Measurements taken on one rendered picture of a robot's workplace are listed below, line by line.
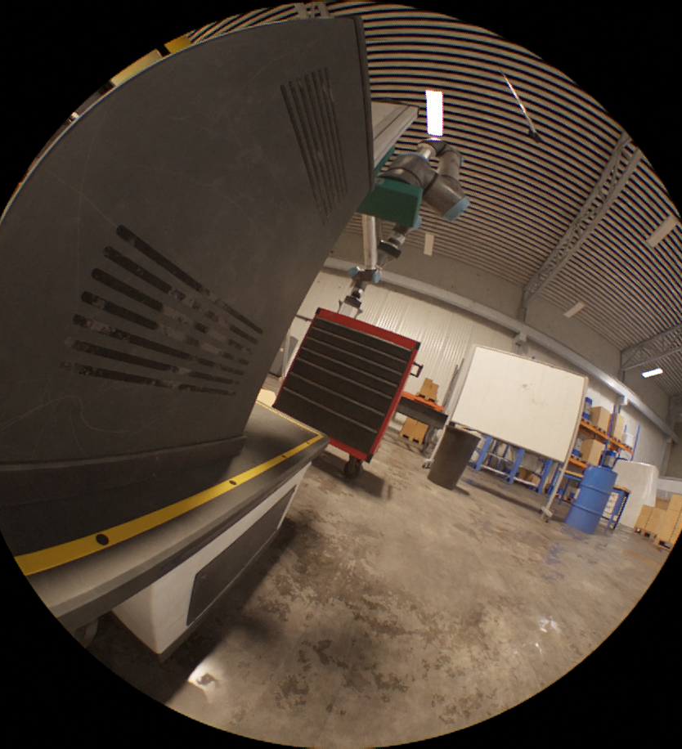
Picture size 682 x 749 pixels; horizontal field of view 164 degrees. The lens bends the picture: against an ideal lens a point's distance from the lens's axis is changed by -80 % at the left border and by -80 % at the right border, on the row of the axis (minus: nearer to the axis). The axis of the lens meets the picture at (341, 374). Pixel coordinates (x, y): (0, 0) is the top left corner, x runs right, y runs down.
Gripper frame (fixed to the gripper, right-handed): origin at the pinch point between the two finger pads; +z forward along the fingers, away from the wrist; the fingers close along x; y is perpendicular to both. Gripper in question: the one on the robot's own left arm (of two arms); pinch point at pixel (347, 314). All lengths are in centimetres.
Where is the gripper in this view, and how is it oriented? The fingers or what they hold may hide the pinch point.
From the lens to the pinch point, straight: 179.5
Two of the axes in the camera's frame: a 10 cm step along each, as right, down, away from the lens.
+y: -1.4, 0.2, 9.9
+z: -4.1, 9.1, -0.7
